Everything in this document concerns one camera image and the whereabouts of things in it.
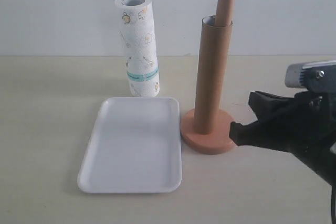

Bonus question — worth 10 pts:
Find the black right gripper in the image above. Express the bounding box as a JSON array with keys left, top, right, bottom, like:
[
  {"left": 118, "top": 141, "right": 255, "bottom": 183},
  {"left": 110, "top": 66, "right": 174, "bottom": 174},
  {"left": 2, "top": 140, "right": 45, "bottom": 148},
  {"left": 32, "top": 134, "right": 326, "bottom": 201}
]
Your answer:
[{"left": 229, "top": 91, "right": 335, "bottom": 223}]

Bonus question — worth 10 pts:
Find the brown cardboard tube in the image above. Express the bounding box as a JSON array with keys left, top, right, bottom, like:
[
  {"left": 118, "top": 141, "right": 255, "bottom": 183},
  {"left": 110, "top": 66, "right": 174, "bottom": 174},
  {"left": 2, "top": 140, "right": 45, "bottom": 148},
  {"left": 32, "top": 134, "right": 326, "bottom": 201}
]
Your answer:
[{"left": 194, "top": 15, "right": 232, "bottom": 134}]

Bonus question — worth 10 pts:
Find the patterned white paper towel roll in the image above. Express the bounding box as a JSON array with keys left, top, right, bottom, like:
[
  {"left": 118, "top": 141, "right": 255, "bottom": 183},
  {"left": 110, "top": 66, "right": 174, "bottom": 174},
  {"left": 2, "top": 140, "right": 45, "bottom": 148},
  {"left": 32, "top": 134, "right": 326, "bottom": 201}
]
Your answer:
[{"left": 115, "top": 0, "right": 160, "bottom": 97}]

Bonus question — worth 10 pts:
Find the wooden paper towel holder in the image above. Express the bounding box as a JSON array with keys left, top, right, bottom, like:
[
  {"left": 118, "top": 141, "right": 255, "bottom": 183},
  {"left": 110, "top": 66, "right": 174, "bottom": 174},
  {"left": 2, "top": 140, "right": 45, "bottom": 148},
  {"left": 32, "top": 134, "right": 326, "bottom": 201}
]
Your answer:
[{"left": 180, "top": 0, "right": 235, "bottom": 155}]

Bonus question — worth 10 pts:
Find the white rectangular tray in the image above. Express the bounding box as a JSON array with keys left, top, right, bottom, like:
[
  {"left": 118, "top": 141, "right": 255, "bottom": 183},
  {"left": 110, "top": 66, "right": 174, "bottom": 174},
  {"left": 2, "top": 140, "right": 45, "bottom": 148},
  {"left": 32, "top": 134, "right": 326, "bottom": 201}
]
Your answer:
[{"left": 77, "top": 97, "right": 182, "bottom": 194}]

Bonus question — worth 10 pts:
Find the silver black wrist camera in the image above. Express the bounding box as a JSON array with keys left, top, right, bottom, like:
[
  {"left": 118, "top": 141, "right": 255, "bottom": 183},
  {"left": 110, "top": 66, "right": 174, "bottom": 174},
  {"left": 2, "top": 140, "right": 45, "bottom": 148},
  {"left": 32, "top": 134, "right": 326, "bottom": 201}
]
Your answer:
[{"left": 285, "top": 60, "right": 335, "bottom": 93}]

